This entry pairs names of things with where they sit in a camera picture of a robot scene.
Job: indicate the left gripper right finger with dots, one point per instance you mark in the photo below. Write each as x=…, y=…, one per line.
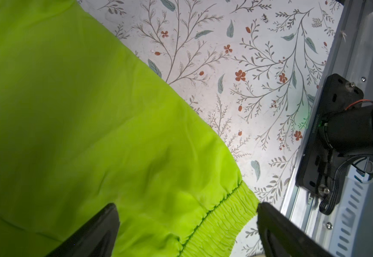
x=281, y=238

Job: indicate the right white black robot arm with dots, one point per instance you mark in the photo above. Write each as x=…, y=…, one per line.
x=349, y=132

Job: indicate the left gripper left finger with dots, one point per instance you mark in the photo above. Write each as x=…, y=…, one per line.
x=96, y=238

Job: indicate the lime green shorts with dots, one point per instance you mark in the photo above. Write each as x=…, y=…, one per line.
x=85, y=123

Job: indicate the floral table mat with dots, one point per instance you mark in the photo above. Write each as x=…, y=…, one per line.
x=249, y=69

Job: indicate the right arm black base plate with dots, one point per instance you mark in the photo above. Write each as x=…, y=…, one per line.
x=321, y=156

